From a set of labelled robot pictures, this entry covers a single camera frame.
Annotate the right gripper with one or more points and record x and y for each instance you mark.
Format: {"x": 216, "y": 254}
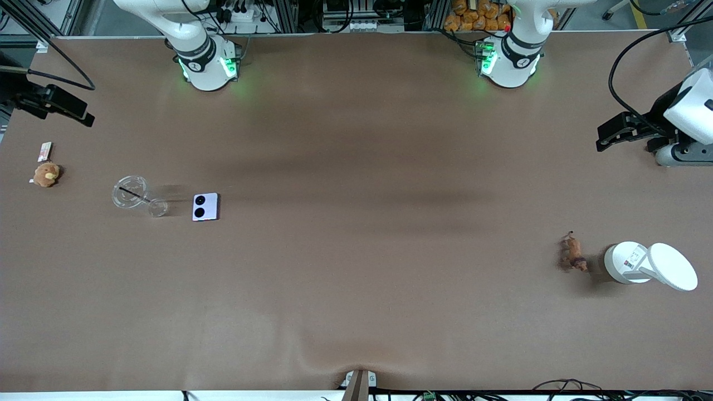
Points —
{"x": 14, "y": 88}

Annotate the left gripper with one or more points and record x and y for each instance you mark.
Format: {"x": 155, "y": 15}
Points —
{"x": 662, "y": 109}

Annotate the brown lion statue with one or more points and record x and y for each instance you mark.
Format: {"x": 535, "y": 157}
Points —
{"x": 572, "y": 256}

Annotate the lavender flip phone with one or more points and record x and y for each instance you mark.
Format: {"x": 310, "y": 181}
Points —
{"x": 210, "y": 207}

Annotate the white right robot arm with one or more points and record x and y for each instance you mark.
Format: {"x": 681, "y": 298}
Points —
{"x": 203, "y": 72}

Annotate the small white red packet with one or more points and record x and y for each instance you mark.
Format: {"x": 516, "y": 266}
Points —
{"x": 44, "y": 151}

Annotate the brown plush toy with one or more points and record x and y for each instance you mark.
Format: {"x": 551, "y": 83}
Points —
{"x": 46, "y": 174}

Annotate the black straw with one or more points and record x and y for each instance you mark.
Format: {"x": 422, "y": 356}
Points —
{"x": 133, "y": 194}

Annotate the clear plastic cup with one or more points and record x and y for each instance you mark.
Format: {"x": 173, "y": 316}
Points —
{"x": 125, "y": 199}

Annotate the white chair base leg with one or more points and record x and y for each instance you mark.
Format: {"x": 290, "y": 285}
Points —
{"x": 613, "y": 10}

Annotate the white bin with lid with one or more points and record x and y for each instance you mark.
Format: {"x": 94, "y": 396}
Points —
{"x": 671, "y": 267}

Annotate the short white power strip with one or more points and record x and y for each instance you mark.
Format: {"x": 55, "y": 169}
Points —
{"x": 242, "y": 15}

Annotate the orange plush toys heap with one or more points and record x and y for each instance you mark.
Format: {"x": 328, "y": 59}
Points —
{"x": 473, "y": 15}

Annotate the long white power strip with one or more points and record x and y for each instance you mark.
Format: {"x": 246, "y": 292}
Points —
{"x": 362, "y": 25}

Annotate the brown table cover sheet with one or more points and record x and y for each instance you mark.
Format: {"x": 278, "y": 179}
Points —
{"x": 356, "y": 306}

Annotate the aluminium frame diagonal strut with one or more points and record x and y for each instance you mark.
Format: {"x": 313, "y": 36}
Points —
{"x": 682, "y": 28}
{"x": 28, "y": 25}

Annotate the aluminium frame post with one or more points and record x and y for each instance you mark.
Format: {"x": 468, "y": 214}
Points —
{"x": 287, "y": 14}
{"x": 433, "y": 14}

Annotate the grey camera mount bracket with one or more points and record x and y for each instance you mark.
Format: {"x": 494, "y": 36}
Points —
{"x": 357, "y": 387}

